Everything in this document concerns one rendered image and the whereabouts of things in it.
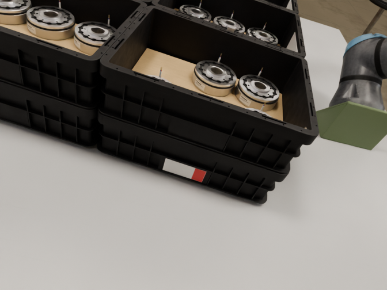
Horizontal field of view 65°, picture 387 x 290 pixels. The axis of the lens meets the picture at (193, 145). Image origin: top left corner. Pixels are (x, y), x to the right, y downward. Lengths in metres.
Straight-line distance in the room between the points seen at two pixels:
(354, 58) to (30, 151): 0.90
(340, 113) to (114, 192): 0.65
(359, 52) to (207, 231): 0.70
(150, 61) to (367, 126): 0.65
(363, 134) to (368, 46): 0.25
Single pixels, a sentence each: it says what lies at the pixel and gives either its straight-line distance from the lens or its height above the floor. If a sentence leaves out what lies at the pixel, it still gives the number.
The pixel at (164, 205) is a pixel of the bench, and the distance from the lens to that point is 0.63.
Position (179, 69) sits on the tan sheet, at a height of 0.83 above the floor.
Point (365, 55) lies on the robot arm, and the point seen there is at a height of 0.92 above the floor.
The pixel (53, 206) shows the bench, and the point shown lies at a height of 0.70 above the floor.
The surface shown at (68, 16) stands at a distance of 0.84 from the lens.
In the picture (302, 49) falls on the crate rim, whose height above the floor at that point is 0.93.
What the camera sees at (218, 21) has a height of 0.86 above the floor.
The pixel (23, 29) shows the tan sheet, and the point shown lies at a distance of 0.83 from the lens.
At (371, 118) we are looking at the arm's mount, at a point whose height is 0.81.
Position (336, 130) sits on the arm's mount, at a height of 0.74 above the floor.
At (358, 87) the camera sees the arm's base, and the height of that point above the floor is 0.85.
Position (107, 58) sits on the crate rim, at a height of 0.93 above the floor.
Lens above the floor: 1.23
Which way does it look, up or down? 44 degrees down
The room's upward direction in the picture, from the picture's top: 20 degrees clockwise
